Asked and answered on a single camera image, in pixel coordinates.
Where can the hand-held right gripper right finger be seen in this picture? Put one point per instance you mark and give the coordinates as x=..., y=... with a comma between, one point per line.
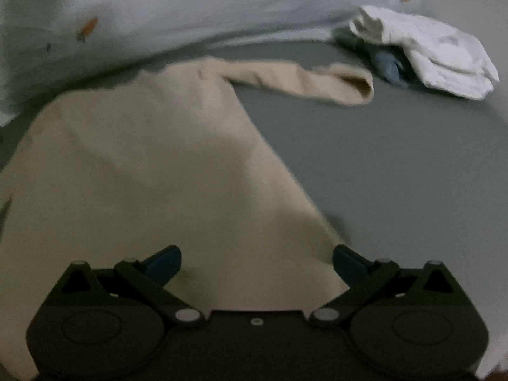
x=349, y=266

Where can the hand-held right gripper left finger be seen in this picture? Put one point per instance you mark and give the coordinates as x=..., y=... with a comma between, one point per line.
x=160, y=266

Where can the cream sweater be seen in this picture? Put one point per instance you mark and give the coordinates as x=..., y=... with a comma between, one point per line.
x=139, y=166

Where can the blue grey folded garment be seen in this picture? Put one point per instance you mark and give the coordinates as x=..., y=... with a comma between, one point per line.
x=389, y=67

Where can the white folded garment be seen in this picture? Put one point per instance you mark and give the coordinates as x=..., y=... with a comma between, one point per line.
x=440, y=51

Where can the carrot print bed sheet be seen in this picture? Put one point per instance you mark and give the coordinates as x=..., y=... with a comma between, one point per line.
x=198, y=8

